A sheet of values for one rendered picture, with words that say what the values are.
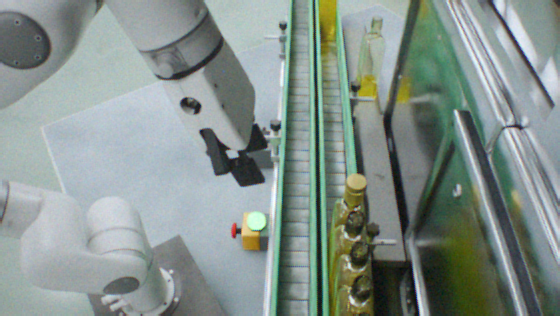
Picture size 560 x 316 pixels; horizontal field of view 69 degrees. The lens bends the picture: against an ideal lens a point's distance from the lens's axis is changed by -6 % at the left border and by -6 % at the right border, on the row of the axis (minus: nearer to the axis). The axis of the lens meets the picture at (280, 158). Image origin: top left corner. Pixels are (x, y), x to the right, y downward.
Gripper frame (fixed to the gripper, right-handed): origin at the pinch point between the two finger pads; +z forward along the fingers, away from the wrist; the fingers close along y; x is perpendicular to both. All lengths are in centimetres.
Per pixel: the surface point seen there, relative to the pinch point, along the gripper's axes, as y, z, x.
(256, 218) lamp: 24, 45, 20
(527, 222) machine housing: -10.2, 7.1, -28.0
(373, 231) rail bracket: 11.6, 38.5, -8.4
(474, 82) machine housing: 11.4, 6.6, -28.0
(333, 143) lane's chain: 48, 49, 1
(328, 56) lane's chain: 88, 49, 1
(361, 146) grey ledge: 47, 51, -6
